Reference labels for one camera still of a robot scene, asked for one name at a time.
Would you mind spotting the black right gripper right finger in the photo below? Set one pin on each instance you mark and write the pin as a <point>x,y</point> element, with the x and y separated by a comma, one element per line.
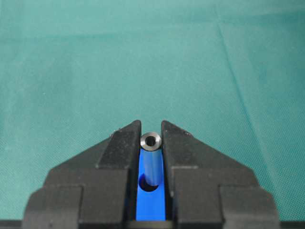
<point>210,190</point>

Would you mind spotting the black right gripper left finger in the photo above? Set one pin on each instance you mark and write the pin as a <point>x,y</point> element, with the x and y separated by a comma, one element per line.
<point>96,189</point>

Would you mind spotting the silver metal shaft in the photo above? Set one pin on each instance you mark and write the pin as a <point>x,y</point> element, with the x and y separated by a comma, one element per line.
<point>152,161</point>

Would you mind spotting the blue plastic gear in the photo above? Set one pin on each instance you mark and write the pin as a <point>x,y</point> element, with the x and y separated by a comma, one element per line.
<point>150,204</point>

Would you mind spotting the green table cloth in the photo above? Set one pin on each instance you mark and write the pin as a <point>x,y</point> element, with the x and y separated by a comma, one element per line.
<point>230,72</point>

